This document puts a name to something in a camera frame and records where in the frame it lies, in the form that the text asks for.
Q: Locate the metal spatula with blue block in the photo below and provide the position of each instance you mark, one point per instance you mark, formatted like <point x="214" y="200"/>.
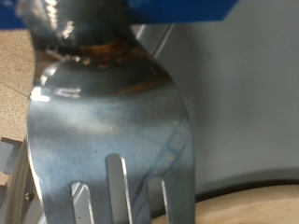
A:
<point x="109" y="124"/>

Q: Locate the silver toaster oven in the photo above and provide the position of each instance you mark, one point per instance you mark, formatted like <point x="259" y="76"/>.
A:
<point x="249" y="93"/>

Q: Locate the round wooden board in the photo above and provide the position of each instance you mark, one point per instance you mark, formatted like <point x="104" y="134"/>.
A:
<point x="249" y="208"/>

